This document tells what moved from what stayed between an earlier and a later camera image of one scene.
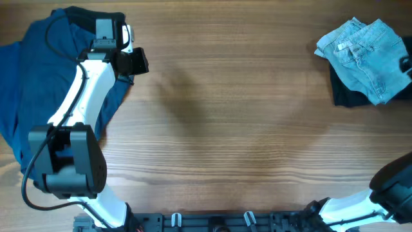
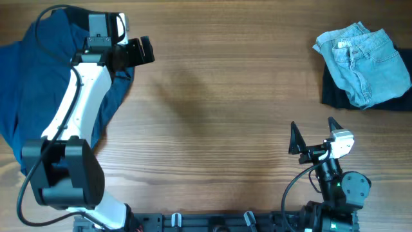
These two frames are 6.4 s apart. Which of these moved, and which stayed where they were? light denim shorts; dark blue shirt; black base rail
Moved: light denim shorts
Stayed: black base rail; dark blue shirt
